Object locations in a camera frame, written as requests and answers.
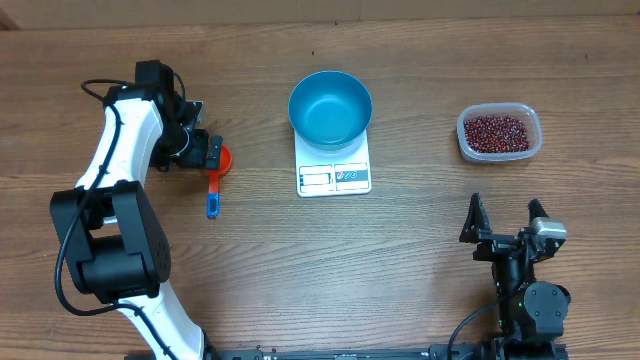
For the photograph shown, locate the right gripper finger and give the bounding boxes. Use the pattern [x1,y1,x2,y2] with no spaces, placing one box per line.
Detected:
[459,193,492,244]
[528,199,549,224]

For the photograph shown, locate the red measuring scoop blue handle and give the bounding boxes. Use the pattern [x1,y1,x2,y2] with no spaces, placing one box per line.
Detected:
[206,145,232,219]

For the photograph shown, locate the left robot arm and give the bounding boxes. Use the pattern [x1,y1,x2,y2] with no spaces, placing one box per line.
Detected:
[50,60,232,359]

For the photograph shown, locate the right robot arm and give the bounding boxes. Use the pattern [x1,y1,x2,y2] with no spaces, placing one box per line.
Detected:
[446,193,571,359]

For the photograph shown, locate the white kitchen scale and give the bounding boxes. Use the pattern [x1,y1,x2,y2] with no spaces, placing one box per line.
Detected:
[294,132,372,198]

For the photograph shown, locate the blue bowl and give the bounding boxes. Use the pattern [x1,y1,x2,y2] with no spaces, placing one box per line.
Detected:
[287,70,374,150]

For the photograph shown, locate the red beans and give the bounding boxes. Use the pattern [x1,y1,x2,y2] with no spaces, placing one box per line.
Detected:
[463,115,530,154]

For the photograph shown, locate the clear plastic container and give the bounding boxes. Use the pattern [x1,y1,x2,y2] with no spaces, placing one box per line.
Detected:
[456,102,543,163]

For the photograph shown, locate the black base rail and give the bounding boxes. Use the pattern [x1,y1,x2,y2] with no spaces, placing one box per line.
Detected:
[206,344,569,360]

